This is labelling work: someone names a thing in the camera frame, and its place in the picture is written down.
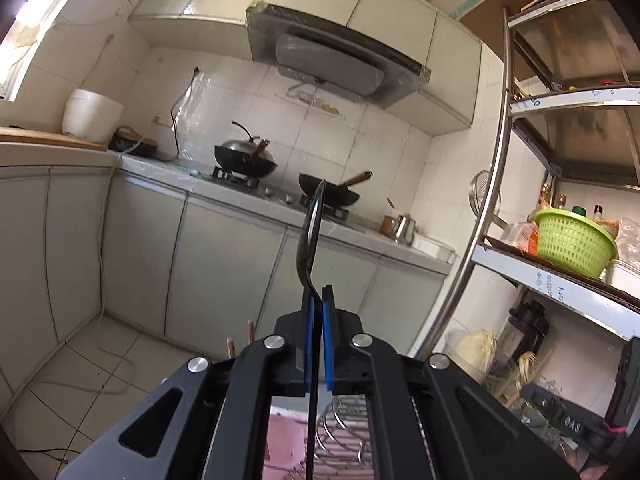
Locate wooden cutting board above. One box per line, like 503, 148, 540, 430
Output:
0, 126, 109, 151

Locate black blender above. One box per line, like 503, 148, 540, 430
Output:
501, 300, 551, 377

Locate steel kettle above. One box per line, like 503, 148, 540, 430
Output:
391, 213, 419, 244

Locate gas stove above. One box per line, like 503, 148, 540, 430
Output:
210, 164, 352, 222

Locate black wok with wooden handle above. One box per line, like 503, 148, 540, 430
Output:
298, 170, 374, 209

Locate black round appliance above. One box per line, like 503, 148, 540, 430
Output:
108, 125, 159, 159

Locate napa cabbage in bag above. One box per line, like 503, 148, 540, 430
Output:
444, 328, 499, 383

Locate pink plastic drip tray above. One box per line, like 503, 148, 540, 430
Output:
264, 407, 381, 480

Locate window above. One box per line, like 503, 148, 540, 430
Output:
0, 0, 103, 102

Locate brown pot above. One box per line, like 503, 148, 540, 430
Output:
381, 198, 399, 236

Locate range hood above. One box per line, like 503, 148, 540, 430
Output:
245, 2, 432, 109

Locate grey base cabinets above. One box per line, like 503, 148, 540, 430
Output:
0, 152, 453, 391

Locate green plastic basket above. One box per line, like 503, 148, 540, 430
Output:
533, 208, 619, 279

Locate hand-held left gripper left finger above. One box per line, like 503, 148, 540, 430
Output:
57, 287, 317, 480

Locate black wok with lid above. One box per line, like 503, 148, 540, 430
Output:
213, 120, 279, 180

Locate small wall shelf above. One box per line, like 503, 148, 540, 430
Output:
275, 84, 347, 122

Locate metal shelf rack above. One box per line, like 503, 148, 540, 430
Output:
414, 0, 640, 363

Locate bag of green vegetables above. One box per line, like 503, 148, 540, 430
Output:
487, 350, 556, 411

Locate orange snack bag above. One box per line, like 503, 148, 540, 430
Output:
516, 221, 542, 257

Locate metal strainer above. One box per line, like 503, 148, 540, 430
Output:
470, 169, 508, 231

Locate white rectangular container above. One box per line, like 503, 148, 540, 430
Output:
412, 235, 457, 263

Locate black spoon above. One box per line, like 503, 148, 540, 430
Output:
295, 179, 329, 480

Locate white plastic tray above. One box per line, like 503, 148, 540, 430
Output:
604, 258, 640, 302

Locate black wall cable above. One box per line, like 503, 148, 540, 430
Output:
169, 66, 201, 162

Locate white rice cooker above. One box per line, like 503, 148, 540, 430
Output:
62, 88, 125, 144

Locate metal wire utensil rack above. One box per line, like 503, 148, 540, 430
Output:
314, 394, 427, 480

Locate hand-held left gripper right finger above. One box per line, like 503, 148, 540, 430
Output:
322, 285, 581, 480

